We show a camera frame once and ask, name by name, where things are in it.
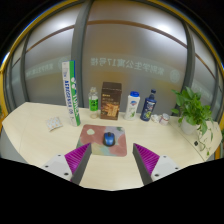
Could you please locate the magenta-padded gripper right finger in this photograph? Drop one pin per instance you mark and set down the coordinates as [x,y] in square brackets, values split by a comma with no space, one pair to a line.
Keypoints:
[148,160]

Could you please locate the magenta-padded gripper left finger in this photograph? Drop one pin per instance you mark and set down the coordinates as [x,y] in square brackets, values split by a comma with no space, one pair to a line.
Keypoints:
[77,158]

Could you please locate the blue computer mouse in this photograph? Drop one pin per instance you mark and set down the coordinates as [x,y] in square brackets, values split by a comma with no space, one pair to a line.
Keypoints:
[108,139]

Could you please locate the floral pastel mouse pad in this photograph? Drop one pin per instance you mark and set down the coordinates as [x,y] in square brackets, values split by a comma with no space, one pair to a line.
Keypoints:
[95,135]

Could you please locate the small white patterned packet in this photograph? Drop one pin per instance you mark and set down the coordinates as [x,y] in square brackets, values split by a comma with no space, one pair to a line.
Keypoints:
[54,123]

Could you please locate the crumpled white tissue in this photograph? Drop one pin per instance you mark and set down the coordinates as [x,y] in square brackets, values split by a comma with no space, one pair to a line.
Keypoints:
[155,118]

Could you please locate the small jar with pink label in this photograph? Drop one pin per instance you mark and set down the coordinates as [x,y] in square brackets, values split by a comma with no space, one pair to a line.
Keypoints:
[164,119]

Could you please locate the dark blue pump bottle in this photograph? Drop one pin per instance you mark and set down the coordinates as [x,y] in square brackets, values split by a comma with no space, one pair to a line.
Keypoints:
[148,107]

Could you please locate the white bottle with blue cap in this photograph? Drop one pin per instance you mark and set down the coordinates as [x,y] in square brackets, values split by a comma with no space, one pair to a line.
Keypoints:
[132,106]

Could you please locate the clear bottle with green label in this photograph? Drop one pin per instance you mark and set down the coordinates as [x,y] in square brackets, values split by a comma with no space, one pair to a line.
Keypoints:
[93,103]

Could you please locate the white green shuttlecock tube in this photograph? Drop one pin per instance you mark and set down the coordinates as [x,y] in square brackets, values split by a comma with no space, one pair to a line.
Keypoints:
[71,93]

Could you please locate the brown cardboard box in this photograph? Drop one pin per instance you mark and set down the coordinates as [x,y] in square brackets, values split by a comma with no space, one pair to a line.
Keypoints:
[110,101]

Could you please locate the green potted plant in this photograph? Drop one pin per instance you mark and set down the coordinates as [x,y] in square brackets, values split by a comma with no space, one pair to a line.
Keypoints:
[191,110]

